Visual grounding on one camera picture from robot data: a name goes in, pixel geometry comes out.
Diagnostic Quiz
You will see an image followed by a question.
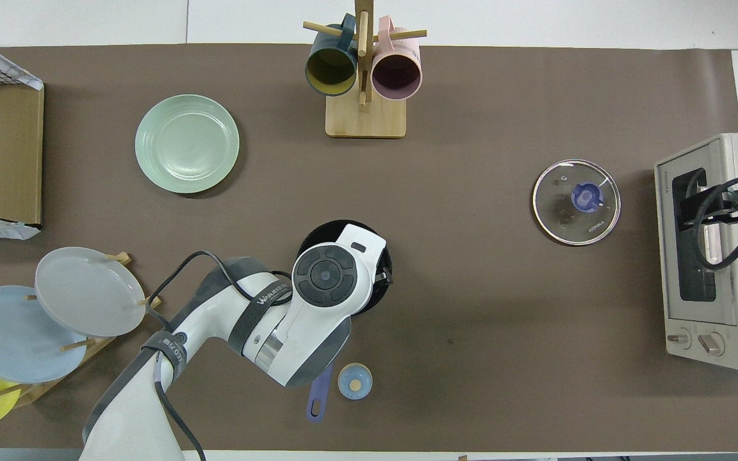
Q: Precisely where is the light blue plate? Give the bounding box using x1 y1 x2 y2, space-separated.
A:
0 285 88 384

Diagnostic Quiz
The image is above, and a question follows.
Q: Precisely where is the dark teal mug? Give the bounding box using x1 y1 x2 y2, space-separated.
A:
305 14 359 97

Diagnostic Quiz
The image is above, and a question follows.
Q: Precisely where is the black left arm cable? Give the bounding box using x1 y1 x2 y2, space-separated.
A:
145 251 293 461

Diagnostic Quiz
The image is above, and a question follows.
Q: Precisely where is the mint green plate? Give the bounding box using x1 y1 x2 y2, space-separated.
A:
135 94 240 194

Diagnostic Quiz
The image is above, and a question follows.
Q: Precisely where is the dark blue pot with handle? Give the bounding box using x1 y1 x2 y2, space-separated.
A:
297 220 393 423

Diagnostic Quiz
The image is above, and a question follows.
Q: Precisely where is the brown wooden base board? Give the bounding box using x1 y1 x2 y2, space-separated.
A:
0 83 45 226

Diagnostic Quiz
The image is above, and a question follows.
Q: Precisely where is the grey plate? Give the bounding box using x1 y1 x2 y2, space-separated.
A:
35 247 147 338

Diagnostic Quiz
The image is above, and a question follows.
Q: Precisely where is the wooden plate rack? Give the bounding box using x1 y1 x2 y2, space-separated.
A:
0 252 162 408

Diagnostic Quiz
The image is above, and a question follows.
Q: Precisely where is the pink mug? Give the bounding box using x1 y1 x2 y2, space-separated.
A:
372 16 422 101

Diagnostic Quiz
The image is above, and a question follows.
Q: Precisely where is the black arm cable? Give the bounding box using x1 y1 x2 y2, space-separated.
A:
145 251 293 461
693 168 738 270

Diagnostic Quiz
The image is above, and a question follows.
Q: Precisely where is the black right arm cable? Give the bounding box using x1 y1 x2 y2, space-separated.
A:
693 168 738 270

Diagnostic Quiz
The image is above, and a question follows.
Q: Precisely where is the brown table mat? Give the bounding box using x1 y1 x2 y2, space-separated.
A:
0 44 738 452

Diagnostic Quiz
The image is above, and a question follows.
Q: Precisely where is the wooden mug tree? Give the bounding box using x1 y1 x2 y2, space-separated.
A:
303 0 427 139

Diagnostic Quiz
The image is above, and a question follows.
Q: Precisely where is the glass lid with blue knob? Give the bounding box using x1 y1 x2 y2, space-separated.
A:
532 159 621 247

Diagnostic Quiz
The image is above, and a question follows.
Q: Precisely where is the white toaster oven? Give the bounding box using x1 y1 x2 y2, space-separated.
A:
654 133 738 372

